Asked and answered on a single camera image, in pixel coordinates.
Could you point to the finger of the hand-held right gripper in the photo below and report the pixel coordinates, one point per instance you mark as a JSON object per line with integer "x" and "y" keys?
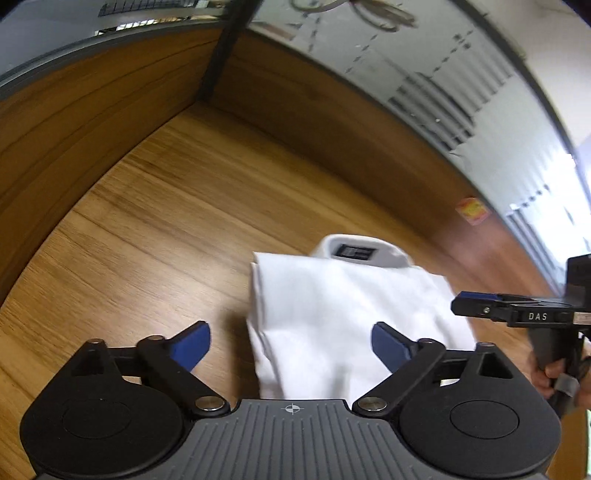
{"x": 480, "y": 310}
{"x": 480, "y": 295}

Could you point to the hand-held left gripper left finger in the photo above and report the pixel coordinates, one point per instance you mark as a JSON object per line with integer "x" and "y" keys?
{"x": 191, "y": 344}

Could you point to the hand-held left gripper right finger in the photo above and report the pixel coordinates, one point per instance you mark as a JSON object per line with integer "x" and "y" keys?
{"x": 390, "y": 347}

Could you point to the white shirt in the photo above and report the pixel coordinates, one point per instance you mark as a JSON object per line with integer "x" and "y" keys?
{"x": 332, "y": 314}

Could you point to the person's right hand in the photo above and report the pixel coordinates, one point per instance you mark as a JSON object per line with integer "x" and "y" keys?
{"x": 547, "y": 376}

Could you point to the red yellow sticker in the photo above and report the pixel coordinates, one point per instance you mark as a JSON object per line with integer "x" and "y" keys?
{"x": 472, "y": 210}

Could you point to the black partition post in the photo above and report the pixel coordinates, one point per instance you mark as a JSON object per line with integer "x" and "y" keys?
{"x": 224, "y": 50}

